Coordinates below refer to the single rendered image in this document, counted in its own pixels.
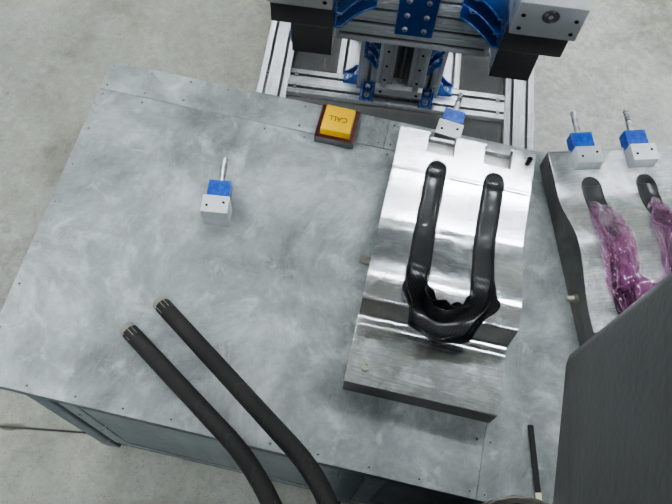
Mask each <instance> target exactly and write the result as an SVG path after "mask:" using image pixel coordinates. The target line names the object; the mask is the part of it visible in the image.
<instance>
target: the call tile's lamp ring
mask: <svg viewBox="0 0 672 504"><path fill-rule="evenodd" d="M326 106H327V105H325V104H323V108H322V111H321V115H320V118H319V122H318V125H317V129H316V133H315V136H318V137H322V138H327V139H332V140H336V141H341V142H346V143H350V144H353V141H354V137H355V133H356V129H357V125H358V121H359V117H360V113H361V112H358V111H356V114H357V115H356V119H355V123H354V127H353V131H352V135H351V139H350V140H347V139H342V138H338V137H333V136H328V135H324V134H319V131H320V127H321V124H322V120H323V116H324V113H325V109H326Z"/></svg>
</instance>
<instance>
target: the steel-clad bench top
mask: <svg viewBox="0 0 672 504"><path fill-rule="evenodd" d="M321 110H322V105H317V104H312V103H308V102H303V101H298V100H293V99H289V98H284V97H279V96H274V95H270V94H265V93H260V92H255V91H251V90H246V89H241V88H237V87H232V86H227V85H222V84H218V83H213V82H208V81H203V80H199V79H194V78H189V77H185V76H180V75H175V74H170V73H166V72H161V71H156V70H151V69H147V68H142V67H137V66H132V65H128V64H123V63H118V62H114V61H111V64H110V66H109V68H108V70H107V73H106V75H105V77H104V79H103V82H102V84H101V86H100V88H99V91H98V93H97V95H96V98H95V100H94V102H93V104H92V107H91V109H90V111H89V113H88V116H87V118H86V120H85V122H84V125H83V127H82V129H81V131H80V134H79V136H78V138H77V141H76V143H75V145H74V147H73V150H72V152H71V154H70V156H69V159H68V161H67V163H66V165H65V168H64V170H63V172H62V174H61V177H60V179H59V181H58V183H57V186H56V188H55V190H54V193H53V195H52V197H51V199H50V202H49V204H48V206H47V208H46V211H45V213H44V215H43V217H42V220H41V222H40V224H39V226H38V229H37V231H36V233H35V236H34V238H33V240H32V242H31V245H30V247H29V249H28V251H27V254H26V256H25V258H24V260H23V263H22V265H21V267H20V269H19V272H18V274H17V276H16V278H15V281H14V283H13V285H12V288H11V290H10V292H9V294H8V297H7V299H6V301H5V303H4V306H3V308H2V310H1V312H0V387H4V388H8V389H13V390H17V391H21V392H25V393H29V394H33V395H38V396H42V397H46V398H50V399H54V400H59V401H63V402H67V403H71V404H75V405H80V406H84V407H88V408H92V409H96V410H101V411H105V412H109V413H113V414H117V415H121V416H126V417H130V418H134V419H138V420H142V421H147V422H151V423H155V424H159V425H163V426H168V427H172V428H176V429H180V430H184V431H189V432H193V433H197V434H201V435H205V436H209V437H214V436H213V435H212V434H211V432H210V431H209V430H208V429H207V428H206V427H205V426H204V425H203V424H202V423H201V422H200V420H199V419H198V418H197V417H196V416H195V415H194V414H193V413H192V412H191V411H190V410H189V409H188V407H187V406H186V405H185V404H184V403H183V402H182V401H181V400H180V399H179V398H178V397H177V395H176V394H175V393H174V392H173V391H172V390H171V389H170V388H169V387H168V386H167V385H166V383H165V382H164V381H163V380H162V379H161V378H160V377H159V376H158V375H157V374H156V373H155V372H154V370H153V369H152V368H151V367H150V366H149V365H148V364H147V363H146V362H145V361H144V360H143V358H142V357H141V356H140V355H139V354H138V353H137V352H136V351H135V350H134V349H133V348H132V346H131V345H130V344H129V343H128V342H127V341H126V340H125V339H124V338H123V336H122V335H121V334H120V329H121V327H122V326H123V325H124V324H125V323H127V322H133V323H134V324H135V325H136V326H137V327H138V328H139V329H140V330H141V331H142V332H143V333H144V334H145V335H146V336H147V337H148V338H149V340H150V341H151V342H152V343H153V344H154V345H155V346H156V347H157V348H158V349H159V350H160V351H161V352H162V353H163V354H164V355H165V357H166V358H167V359H168V360H169V361H170V362H171V363H172V364H173V365H174V366H175V367H176V368H177V369H178V370H179V371H180V372H181V374H182V375H183V376H184V377H185V378H186V379H187V380H188V381H189V382H190V383H191V384H192V385H193V386H194V387H195V388H196V389H197V391H198V392H199V393H200V394H201V395H202V396H203V397H204V398H205V399H206V400H207V401H208V402H209V403H210V404H211V405H212V406H213V408H214V409H215V410H216V411H217V412H218V413H219V414H220V415H221V416H222V417H223V418H224V419H225V420H226V421H227V422H228V423H229V425H230V426H231V427H232V428H233V429H234V430H235V431H236V432H237V433H238V434H239V436H240V437H241V438H242V439H243V440H244V442H245V443H246V444H247V445H248V446H251V447H256V448H260V449H264V450H268V451H272V452H276V453H281V454H285V453H284V452H283V451H282V450H281V449H280V448H279V447H278V445H277V444H276V443H275V442H274V441H273V440H272V439H271V438H270V437H269V435H268V434H267V433H266V432H265V431H264V430H263V429H262V428H261V427H260V425H259V424H258V423H257V422H256V421H255V420H254V419H253V418H252V417H251V415H250V414H249V413H248V412H247V411H246V410H245V409H244V408H243V407H242V406H241V404H240V403H239V402H238V401H237V400H236V399H235V398H234V397H233V396H232V394H231V393H230V392H229V391H228V390H227V389H226V388H225V387H224V386H223V384H222V383H221V382H220V381H219V380H218V379H217V378H216V377H215V376H214V374H213V373H212V372H211V371H210V370H209V369H208V368H207V367H206V366H205V365H204V363H203V362H202V361H201V360H200V359H199V358H198V357H197V356H196V355H195V353H194V352H193V351H192V350H191V349H190V348H189V347H188V346H187V345H186V343H185V342H184V341H183V340H182V339H181V338H180V337H179V336H178V335H177V333H176V332H175V331H174V330H173V329H172V328H171V327H170V326H169V325H168V324H167V322H166V321H165V320H164V319H163V318H162V317H161V316H160V315H159V314H158V312H157V311H156V310H155V309H154V308H153V302H154V300H155V299H156V298H158V297H159V296H166V297H167V298H168V299H169V300H170V301H171V302H172V303H173V304H174V306H175V307H176V308H177V309H178V310H179V311H180V312H181V313H182V314H183V315H184V316H185V317H186V318H187V320H188V321H189V322H190V323H191V324H192V325H193V326H194V327H195V328H196V329H197V330H198V331H199V332H200V334H201V335H202V336H203V337H204V338H205V339H206V340H207V341H208V342H209V343H210V344H211V345H212V346H213V348H214V349H215V350H216V351H217V352H218V353H219V354H220V355H221V356H222V357H223V358H224V359H225V360H226V362H227V363H228V364H229V365H230V366H231V367H232V368H233V369H234V370H235V371H236V372H237V373H238V374H239V376H240V377H241V378H242V379H243V380H244V381H245V382H246V383H247V384H248V385H249V386H250V387H251V388H252V390H253V391H254V392H255V393H256V394H257V395H258V396H259V397H260V398H261V399H262V400H263V401H264V403H265V404H266V405H267V406H268V407H269V408H270V409H271V410H272V411H273V412H274V413H275V414H276V415H277V417H278V418H279V419H280V420H281V421H282V422H283V423H284V424H285V425H286V426H287V427H288V428H289V429H290V431H291V432H292V433H293V434H294V435H295V436H296V437H297V438H298V439H299V440H300V441H301V443H302V444H303V445H304V446H305V447H306V448H307V449H308V451H309V452H310V453H311V455H312V456H313V457H314V459H315V460H316V461H317V462H318V463H323V464H327V465H331V466H335V467H339V468H344V469H348V470H352V471H356V472H360V473H364V474H369V475H373V476H377V477H381V478H385V479H390V480H394V481H398V482H402V483H406V484H411V485H415V486H419V487H423V488H427V489H432V490H436V491H440V492H444V493H448V494H452V495H457V496H461V497H465V498H469V499H473V500H475V499H476V500H478V501H482V502H486V501H489V500H491V499H494V498H500V497H505V496H510V495H518V496H528V497H534V498H536V497H535V488H534V479H533V470H532V461H531V452H530V443H529V435H528V425H533V427H534V435H535V444H536V453H537V461H538V470H539V478H540V487H541V495H542V501H545V502H547V503H550V504H553V495H554V485H555V474H556V464H557V454H558V443H559V433H560V422H561V412H562V401H563V391H564V380H565V370H566V363H567V360H568V358H569V355H570V354H572V353H573V352H574V351H575V350H576V349H578V348H579V347H580V346H579V341H578V337H577V332H576V328H575V323H574V319H573V314H572V310H571V305H570V302H567V301H566V296H568V292H567V287H566V283H565V278H564V274H563V269H562V265H561V260H560V256H559V251H558V247H557V242H556V237H555V233H554V228H553V224H552V219H551V215H550V210H549V206H548V201H547V197H546V192H545V188H544V183H543V179H542V174H541V170H540V164H541V163H542V161H543V159H544V157H545V156H546V154H547V153H544V152H539V151H535V150H530V149H525V148H520V147H516V146H511V145H506V144H501V143H497V142H492V141H487V140H483V139H478V138H473V137H468V136H464V135H461V137H460V138H463V139H467V140H472V141H477V142H482V143H486V144H487V148H489V149H494V150H499V151H503V152H508V153H510V152H511V150H512V149H515V150H519V151H524V152H529V153H534V154H536V156H535V163H534V171H533V179H532V187H531V194H530V199H529V207H528V214H527V220H526V227H525V234H524V242H523V250H522V276H523V302H522V311H521V318H520V325H519V331H518V333H517V334H516V335H515V337H514V338H513V340H512V341H511V343H510V344H509V346H508V348H507V353H506V357H505V365H504V372H503V380H502V388H501V395H500V403H499V410H498V416H497V417H496V418H495V419H493V420H492V421H491V422H490V423H487V422H483V421H478V420H474V419H470V418H466V417H461V416H457V415H453V414H448V413H444V412H440V411H435V410H431V409H427V408H423V407H418V406H414V405H410V404H405V403H401V402H397V401H392V400H388V399H384V398H380V397H375V396H371V395H367V394H362V393H358V392H354V391H349V390H345V389H342V387H343V382H344V378H345V373H346V369H347V364H348V360H349V355H350V351H351V347H352V342H353V338H354V333H355V329H356V324H357V320H358V315H359V311H360V306H361V301H362V297H363V292H364V288H365V283H366V279H367V274H368V270H369V266H366V265H365V264H363V263H360V262H359V261H360V257H365V258H367V257H372V252H373V248H374V243H375V239H376V235H377V230H378V226H379V221H380V217H381V212H382V208H383V204H384V199H385V195H386V190H387V186H388V181H389V177H390V172H391V168H392V163H393V159H394V154H395V150H396V145H397V141H398V137H399V132H400V128H401V126H406V127H411V128H415V129H420V130H425V131H430V132H431V136H433V137H434V134H435V131H436V130H435V129H430V128H426V127H421V126H416V125H412V124H407V123H402V122H397V121H393V120H388V119H383V118H378V117H374V116H369V115H364V114H361V118H360V122H359V126H358V130H357V134H356V138H355V142H354V145H353V149H348V148H344V147H339V146H334V145H330V144H325V143H320V142H316V141H314V135H315V131H316V128H317V124H318V121H319V117H320V114H321ZM389 121H390V123H389ZM388 126H389V127H388ZM387 130H388V131H387ZM386 134H387V136H386ZM385 138H386V140H385ZM384 143H385V144H384ZM383 147H384V149H383ZM224 157H226V158H228V159H229V160H228V166H227V172H226V178H225V181H231V182H232V187H233V191H232V197H231V206H232V215H231V221H230V226H222V225H212V224H204V223H203V219H202V216H201V212H200V208H201V203H202V198H203V194H207V189H208V184H209V180H210V179H212V180H219V175H220V169H221V164H222V158H224ZM485 427H486V428H485ZM484 435H485V436H484ZM214 438H215V437H214ZM483 442H484V443H483ZM482 449H483V450H482ZM285 455H286V454H285ZM481 456H482V458H481ZM480 464H481V465H480ZM479 471H480V472H479ZM478 478H479V479H478ZM477 485H478V487H477ZM476 493H477V494H476Z"/></svg>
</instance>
